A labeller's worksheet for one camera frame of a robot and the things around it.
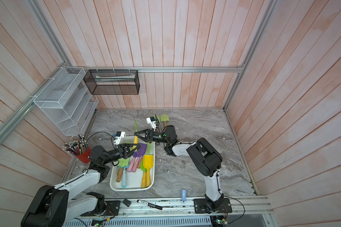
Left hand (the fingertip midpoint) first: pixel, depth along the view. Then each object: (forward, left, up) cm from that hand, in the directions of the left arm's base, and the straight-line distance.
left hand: (139, 148), depth 72 cm
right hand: (+6, +3, +2) cm, 7 cm away
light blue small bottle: (-18, -24, -20) cm, 36 cm away
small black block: (-21, +7, -21) cm, 31 cm away
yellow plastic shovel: (+2, -2, -19) cm, 20 cm away
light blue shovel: (-13, +9, -16) cm, 22 cm away
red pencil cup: (+2, +36, -14) cm, 39 cm away
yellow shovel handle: (-10, -1, -19) cm, 21 cm away
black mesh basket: (+55, +27, +3) cm, 61 cm away
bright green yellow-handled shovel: (+4, +2, +3) cm, 5 cm away
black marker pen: (-22, -5, -21) cm, 31 cm away
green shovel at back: (+9, -2, -20) cm, 22 cm away
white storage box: (-5, +4, -21) cm, 22 cm away
